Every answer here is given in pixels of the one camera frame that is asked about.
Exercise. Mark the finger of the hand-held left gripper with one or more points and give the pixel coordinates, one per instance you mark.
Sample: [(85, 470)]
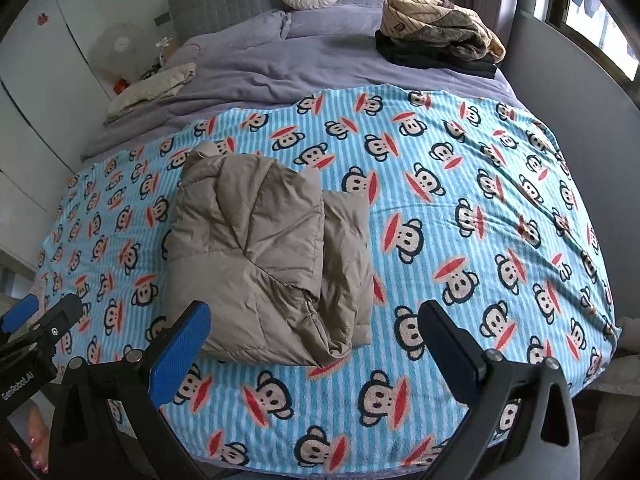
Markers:
[(62, 315), (20, 312)]

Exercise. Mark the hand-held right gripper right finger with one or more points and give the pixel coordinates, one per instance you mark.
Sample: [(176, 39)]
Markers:
[(447, 347)]

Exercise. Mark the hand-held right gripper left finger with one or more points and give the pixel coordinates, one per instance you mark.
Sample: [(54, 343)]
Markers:
[(180, 347)]

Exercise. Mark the beige puffer jacket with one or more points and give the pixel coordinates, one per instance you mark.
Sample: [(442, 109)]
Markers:
[(260, 240)]

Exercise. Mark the black folded clothes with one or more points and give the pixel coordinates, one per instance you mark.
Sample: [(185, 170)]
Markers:
[(425, 57)]

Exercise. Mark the person's left hand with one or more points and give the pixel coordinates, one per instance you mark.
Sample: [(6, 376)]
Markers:
[(35, 435)]

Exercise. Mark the blue monkey printed blanket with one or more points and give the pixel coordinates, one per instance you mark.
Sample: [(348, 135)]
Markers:
[(450, 240)]

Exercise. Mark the white wardrobe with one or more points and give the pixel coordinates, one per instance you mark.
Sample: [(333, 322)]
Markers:
[(45, 95)]

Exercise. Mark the small red object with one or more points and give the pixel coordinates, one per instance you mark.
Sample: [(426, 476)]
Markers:
[(120, 88)]

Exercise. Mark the cream crumpled cloth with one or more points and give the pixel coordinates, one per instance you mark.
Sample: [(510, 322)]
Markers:
[(150, 87)]

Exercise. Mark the white fan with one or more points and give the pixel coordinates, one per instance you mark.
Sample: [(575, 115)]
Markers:
[(120, 47)]

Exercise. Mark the purple duvet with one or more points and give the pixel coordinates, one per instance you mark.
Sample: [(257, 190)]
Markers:
[(260, 70)]

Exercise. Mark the red wardrobe sticker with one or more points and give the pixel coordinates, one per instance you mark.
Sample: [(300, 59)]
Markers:
[(42, 19)]

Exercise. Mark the beige quilted folded garment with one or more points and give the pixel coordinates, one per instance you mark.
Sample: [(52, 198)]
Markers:
[(425, 17)]

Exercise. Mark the purple pillow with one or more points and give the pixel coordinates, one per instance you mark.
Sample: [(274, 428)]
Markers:
[(330, 22)]

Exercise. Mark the window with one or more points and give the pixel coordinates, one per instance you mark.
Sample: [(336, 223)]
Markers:
[(595, 5)]

